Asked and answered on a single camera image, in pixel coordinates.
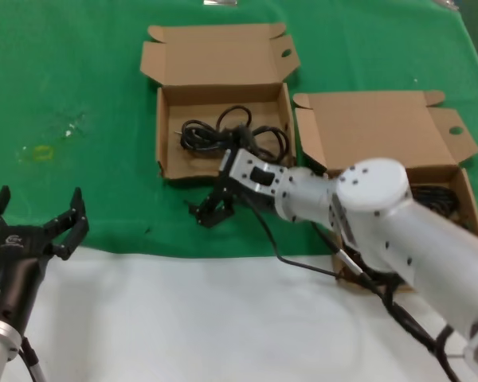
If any cardboard box with torn rim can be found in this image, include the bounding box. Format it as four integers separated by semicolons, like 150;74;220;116
139;22;302;184

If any green table cloth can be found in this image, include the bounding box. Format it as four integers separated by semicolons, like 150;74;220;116
0;0;478;259

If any tangled black power cables pile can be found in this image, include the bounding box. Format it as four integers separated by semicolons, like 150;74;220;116
406;182;473;230

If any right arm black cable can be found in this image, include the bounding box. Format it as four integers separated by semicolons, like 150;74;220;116
238;191;463;382

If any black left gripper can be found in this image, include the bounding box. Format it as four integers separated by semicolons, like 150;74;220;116
0;185;91;333

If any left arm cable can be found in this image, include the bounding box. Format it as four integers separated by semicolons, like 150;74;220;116
19;337;48;382

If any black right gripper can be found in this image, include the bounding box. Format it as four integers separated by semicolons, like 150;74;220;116
187;147;275;229

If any cardboard box with intact rim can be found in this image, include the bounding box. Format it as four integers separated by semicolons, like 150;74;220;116
292;90;478;294

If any black power cable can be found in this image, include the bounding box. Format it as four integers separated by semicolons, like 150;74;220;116
174;105;298;164

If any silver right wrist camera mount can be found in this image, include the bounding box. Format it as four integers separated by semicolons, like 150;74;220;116
227;148;289;201

